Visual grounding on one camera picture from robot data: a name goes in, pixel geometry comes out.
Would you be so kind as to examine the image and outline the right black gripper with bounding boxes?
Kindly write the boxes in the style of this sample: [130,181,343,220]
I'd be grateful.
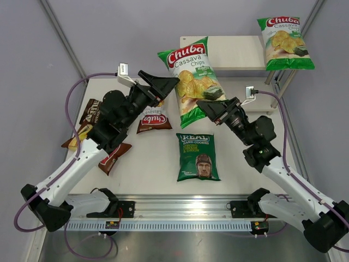
[198,97,254,146]

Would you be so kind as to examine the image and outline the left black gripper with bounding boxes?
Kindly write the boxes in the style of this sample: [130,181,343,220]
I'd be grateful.
[121,70,179,129]

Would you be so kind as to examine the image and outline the green Chuba cassava chips bag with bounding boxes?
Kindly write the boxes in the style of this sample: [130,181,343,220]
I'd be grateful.
[257,16,315,71]

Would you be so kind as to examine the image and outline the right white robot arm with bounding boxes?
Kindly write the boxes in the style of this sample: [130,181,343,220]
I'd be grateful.
[197,98,348,253]

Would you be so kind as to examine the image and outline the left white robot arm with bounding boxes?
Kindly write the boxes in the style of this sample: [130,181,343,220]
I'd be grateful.
[21,70,180,232]

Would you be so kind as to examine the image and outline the brown Chuba cassava chips bag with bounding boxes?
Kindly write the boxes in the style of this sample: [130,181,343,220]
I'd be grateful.
[136,101,172,134]

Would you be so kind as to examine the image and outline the white two-tier wooden shelf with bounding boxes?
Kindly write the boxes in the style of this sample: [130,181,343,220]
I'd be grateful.
[180,36,277,115]

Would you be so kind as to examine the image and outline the dark green Real chips bag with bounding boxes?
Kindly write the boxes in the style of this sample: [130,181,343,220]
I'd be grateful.
[176,133,220,182]

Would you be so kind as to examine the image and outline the brown Kettle sea salt bag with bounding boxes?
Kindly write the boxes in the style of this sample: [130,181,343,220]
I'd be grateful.
[79,99,101,128]

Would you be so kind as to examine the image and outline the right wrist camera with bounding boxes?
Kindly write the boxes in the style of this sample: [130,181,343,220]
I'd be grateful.
[241,86,259,106]

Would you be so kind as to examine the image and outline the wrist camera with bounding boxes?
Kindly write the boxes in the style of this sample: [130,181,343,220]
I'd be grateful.
[115,63,136,88]
[241,86,259,106]

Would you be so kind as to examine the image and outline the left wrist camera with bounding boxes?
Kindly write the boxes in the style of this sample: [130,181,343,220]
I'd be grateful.
[115,63,136,88]

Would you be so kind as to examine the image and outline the left aluminium frame post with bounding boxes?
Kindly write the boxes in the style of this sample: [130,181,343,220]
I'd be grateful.
[38,0,87,78]

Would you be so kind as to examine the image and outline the aluminium frame post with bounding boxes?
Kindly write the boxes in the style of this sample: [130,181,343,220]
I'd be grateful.
[38,0,87,78]
[301,0,326,37]

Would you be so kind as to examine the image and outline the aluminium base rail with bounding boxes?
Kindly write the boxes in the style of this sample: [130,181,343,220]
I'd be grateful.
[35,193,300,233]

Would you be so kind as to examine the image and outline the right aluminium frame post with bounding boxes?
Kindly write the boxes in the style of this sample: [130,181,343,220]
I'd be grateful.
[301,0,326,37]

